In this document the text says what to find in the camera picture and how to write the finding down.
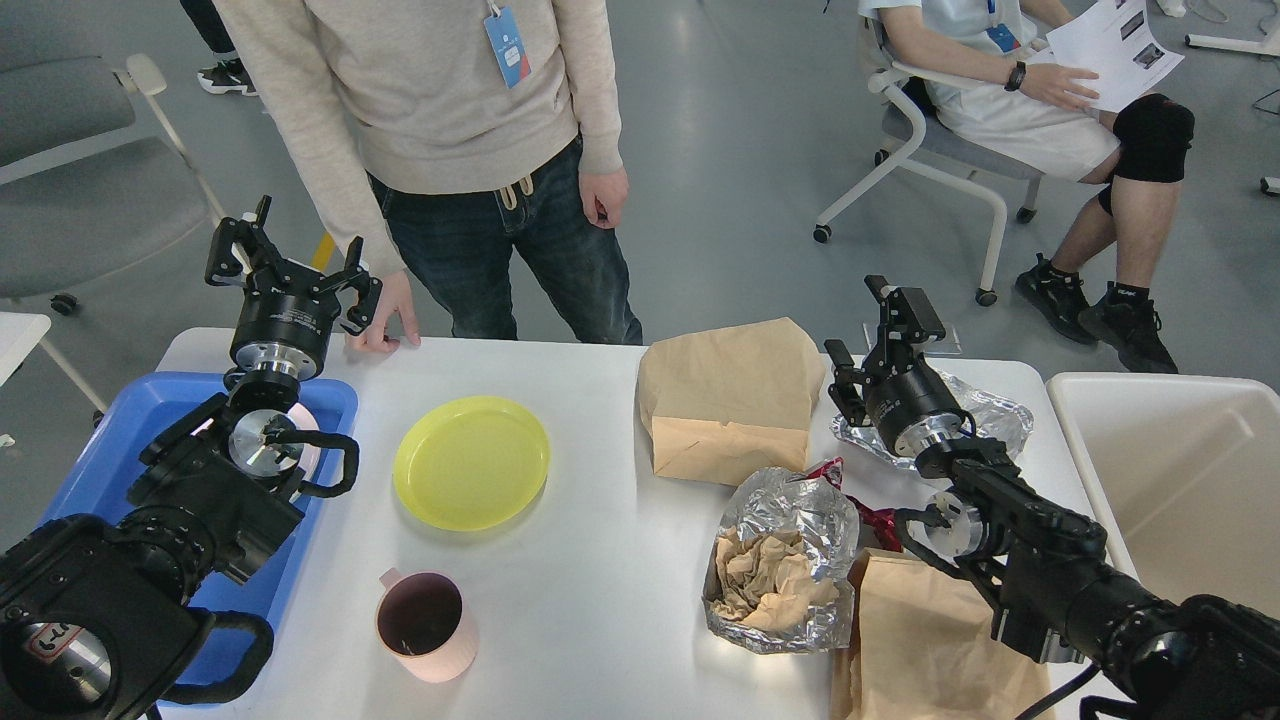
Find foil bag with crumpled paper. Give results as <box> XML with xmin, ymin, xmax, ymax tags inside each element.
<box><xmin>701</xmin><ymin>457</ymin><xmax>861</xmax><ymax>653</ymax></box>

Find white plastic bin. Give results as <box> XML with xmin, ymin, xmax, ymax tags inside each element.
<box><xmin>1048</xmin><ymin>373</ymin><xmax>1279</xmax><ymax>618</ymax></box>

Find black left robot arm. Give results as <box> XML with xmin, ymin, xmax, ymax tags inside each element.
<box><xmin>1</xmin><ymin>197</ymin><xmax>381</xmax><ymax>719</ymax></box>

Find lower brown paper bag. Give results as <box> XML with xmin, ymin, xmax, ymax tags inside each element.
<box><xmin>829</xmin><ymin>550</ymin><xmax>1051</xmax><ymax>719</ymax></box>

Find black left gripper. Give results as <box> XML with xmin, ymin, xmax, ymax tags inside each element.
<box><xmin>205</xmin><ymin>195</ymin><xmax>383</xmax><ymax>382</ymax></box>

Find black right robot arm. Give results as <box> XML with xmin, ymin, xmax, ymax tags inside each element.
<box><xmin>826</xmin><ymin>275</ymin><xmax>1279</xmax><ymax>719</ymax></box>

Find pink plate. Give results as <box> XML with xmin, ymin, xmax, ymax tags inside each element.
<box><xmin>195</xmin><ymin>404</ymin><xmax>323</xmax><ymax>480</ymax></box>

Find yellow plastic plate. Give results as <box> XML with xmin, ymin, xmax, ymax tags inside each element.
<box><xmin>392</xmin><ymin>396</ymin><xmax>550</xmax><ymax>532</ymax></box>

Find white side table corner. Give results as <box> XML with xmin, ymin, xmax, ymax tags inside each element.
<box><xmin>0</xmin><ymin>311</ymin><xmax>51</xmax><ymax>386</ymax></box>

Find blue plastic tray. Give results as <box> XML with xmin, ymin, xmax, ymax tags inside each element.
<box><xmin>3</xmin><ymin>372</ymin><xmax>358</xmax><ymax>719</ymax></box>

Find flat foil bag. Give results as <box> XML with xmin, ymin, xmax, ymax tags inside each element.
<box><xmin>829</xmin><ymin>370</ymin><xmax>1034</xmax><ymax>471</ymax></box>

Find grey chair at left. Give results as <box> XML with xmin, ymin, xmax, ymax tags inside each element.
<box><xmin>0</xmin><ymin>0</ymin><xmax>227</xmax><ymax>316</ymax></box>

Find brown paper bag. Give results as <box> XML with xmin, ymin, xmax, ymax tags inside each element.
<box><xmin>636</xmin><ymin>318</ymin><xmax>826</xmax><ymax>486</ymax></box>
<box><xmin>829</xmin><ymin>550</ymin><xmax>1051</xmax><ymax>719</ymax></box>

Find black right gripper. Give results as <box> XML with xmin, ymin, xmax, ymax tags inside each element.
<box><xmin>824</xmin><ymin>275</ymin><xmax>969</xmax><ymax>459</ymax></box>

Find person in beige sweater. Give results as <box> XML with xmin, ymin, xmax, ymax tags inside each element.
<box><xmin>216</xmin><ymin>1</ymin><xmax>643</xmax><ymax>354</ymax></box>

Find white office chair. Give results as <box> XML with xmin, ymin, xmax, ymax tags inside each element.
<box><xmin>813</xmin><ymin>18</ymin><xmax>1044</xmax><ymax>307</ymax></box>

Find seated person in white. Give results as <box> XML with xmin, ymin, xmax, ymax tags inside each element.
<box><xmin>859</xmin><ymin>1</ymin><xmax>1196</xmax><ymax>374</ymax></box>

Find red snack wrapper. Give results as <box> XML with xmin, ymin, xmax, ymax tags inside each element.
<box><xmin>799</xmin><ymin>456</ymin><xmax>904</xmax><ymax>552</ymax></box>

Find pink ribbed mug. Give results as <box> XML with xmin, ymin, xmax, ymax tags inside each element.
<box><xmin>375</xmin><ymin>568</ymin><xmax>479</xmax><ymax>683</ymax></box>

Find upper brown paper bag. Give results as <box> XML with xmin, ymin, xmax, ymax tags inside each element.
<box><xmin>636</xmin><ymin>318</ymin><xmax>826</xmax><ymax>486</ymax></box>

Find printed paper sheets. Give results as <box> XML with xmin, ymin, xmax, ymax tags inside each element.
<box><xmin>1047</xmin><ymin>1</ymin><xmax>1183</xmax><ymax>111</ymax></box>

